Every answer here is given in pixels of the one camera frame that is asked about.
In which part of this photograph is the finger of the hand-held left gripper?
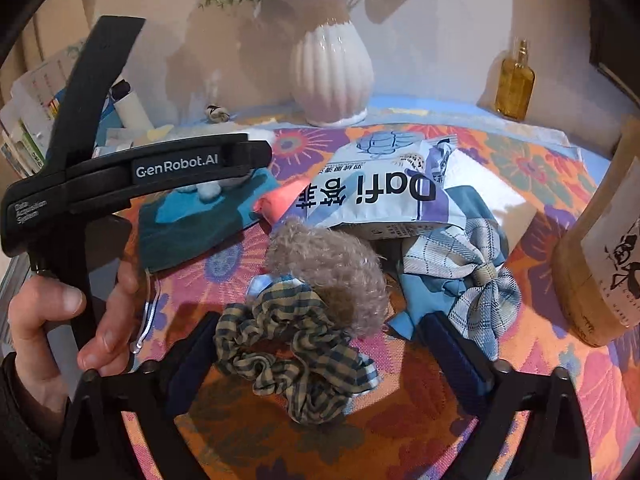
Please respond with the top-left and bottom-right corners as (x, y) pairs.
(222, 132), (274, 181)

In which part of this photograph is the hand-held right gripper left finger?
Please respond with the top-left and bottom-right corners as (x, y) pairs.
(55, 311), (224, 480)

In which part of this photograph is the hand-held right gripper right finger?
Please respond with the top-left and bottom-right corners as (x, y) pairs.
(419, 311), (599, 480)

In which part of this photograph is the pink packet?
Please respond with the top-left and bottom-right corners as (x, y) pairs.
(252, 180), (313, 224)

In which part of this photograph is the blue plaid bow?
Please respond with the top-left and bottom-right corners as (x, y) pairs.
(387, 185), (518, 362)

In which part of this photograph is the teal cloth face mask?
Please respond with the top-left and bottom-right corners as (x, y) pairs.
(131, 167), (281, 356)

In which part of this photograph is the green plaid scrunchie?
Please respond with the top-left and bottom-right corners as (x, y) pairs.
(214, 275), (381, 426)

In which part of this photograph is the grey brown furry scrunchie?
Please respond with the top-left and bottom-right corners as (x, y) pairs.
(265, 217), (391, 337)

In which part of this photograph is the person's left forearm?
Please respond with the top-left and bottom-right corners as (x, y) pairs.
(0, 352), (66, 466)

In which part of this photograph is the person's left hand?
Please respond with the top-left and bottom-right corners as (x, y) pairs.
(7, 259), (147, 440)

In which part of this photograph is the white paper sachet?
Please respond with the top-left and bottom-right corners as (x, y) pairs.
(95, 124), (175, 159)

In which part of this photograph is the white desk lamp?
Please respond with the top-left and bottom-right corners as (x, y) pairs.
(107, 75), (156, 134)

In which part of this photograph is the floral orange tablecloth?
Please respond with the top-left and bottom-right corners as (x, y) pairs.
(115, 92), (640, 480)

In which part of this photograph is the row of books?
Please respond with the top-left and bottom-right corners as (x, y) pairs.
(0, 37), (101, 181)

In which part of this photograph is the white ribbed vase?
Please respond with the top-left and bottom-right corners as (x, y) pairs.
(290, 16), (376, 129)

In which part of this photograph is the round wooden container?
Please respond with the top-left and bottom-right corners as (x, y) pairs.
(550, 115), (640, 348)

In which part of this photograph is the white cardboard box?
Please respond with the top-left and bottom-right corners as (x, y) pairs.
(440, 147), (537, 247)

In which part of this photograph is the light blue table mat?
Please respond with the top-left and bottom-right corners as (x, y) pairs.
(367, 91), (617, 162)

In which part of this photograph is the yellow glass bottle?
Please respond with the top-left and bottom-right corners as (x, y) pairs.
(494, 39), (536, 122)

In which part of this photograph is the dark wooden frame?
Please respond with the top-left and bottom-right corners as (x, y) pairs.
(587, 0), (640, 106)

